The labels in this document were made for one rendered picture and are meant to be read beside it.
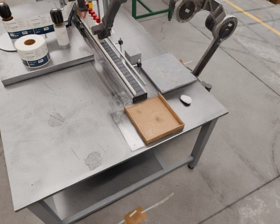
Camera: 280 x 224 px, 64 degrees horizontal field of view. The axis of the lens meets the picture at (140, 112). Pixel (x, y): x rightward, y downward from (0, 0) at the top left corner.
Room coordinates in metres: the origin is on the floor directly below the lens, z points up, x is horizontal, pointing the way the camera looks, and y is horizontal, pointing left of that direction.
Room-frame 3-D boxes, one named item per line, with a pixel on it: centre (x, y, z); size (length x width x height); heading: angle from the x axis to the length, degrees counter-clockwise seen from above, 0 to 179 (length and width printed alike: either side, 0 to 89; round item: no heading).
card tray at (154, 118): (0.87, -0.08, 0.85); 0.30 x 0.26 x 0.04; 30
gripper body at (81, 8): (1.74, 0.48, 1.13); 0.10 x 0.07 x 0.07; 29
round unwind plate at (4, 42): (1.60, 1.02, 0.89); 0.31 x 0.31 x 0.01
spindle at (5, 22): (1.60, 1.02, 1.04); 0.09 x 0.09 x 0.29
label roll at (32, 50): (1.36, 0.79, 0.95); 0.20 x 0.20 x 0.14
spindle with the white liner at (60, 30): (1.54, 0.62, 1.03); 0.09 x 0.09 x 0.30
